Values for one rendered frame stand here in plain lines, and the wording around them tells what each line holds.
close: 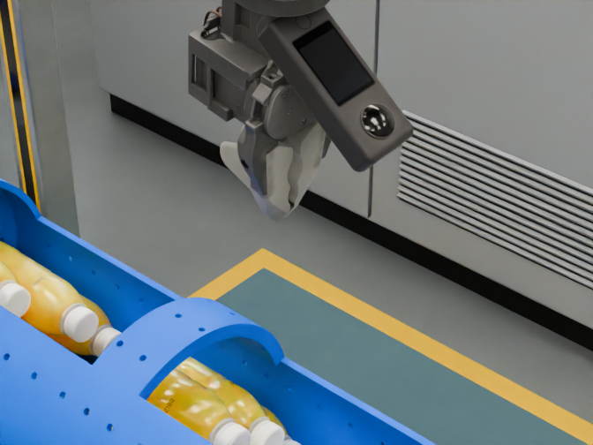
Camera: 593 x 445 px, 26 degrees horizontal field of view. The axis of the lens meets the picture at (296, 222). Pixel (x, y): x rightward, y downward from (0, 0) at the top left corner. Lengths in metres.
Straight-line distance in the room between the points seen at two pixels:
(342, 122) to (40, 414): 0.57
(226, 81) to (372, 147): 0.12
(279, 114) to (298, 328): 2.33
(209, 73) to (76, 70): 3.46
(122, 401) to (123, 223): 2.35
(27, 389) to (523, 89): 1.81
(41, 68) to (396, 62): 1.41
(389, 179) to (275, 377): 1.89
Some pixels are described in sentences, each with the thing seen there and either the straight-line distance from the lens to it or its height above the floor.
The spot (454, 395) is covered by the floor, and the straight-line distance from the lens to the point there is 3.03.
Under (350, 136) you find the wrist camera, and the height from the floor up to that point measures 1.61.
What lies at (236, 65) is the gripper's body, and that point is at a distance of 0.86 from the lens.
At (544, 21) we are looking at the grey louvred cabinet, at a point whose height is 0.82.
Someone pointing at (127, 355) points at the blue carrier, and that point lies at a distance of 1.25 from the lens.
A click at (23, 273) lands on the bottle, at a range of 1.54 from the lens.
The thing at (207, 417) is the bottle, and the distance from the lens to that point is 1.28.
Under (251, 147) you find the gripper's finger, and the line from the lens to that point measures 0.87.
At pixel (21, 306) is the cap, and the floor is 1.13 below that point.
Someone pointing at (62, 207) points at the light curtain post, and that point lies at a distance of 1.98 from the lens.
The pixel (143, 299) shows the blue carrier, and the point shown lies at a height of 1.09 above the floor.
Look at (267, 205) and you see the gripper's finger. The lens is 0.93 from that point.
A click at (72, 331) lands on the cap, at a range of 1.49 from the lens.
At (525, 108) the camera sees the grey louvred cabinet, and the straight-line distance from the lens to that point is 2.92.
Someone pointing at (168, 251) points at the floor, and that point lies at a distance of 3.45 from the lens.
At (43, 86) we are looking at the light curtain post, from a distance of 1.86.
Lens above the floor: 2.05
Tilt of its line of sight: 35 degrees down
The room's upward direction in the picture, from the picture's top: straight up
